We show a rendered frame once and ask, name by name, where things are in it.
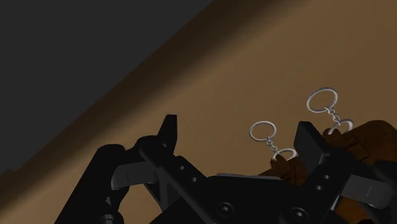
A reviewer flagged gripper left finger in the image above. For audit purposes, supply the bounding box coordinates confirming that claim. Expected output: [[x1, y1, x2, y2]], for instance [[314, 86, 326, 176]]
[[54, 114, 207, 224]]

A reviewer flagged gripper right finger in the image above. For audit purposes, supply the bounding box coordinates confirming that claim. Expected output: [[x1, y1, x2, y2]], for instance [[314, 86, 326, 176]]
[[293, 120, 397, 224]]

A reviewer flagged brown leather keychain silver ring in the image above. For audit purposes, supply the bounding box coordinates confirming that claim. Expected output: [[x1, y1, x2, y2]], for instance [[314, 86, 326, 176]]
[[249, 120, 312, 188], [305, 87, 397, 224]]

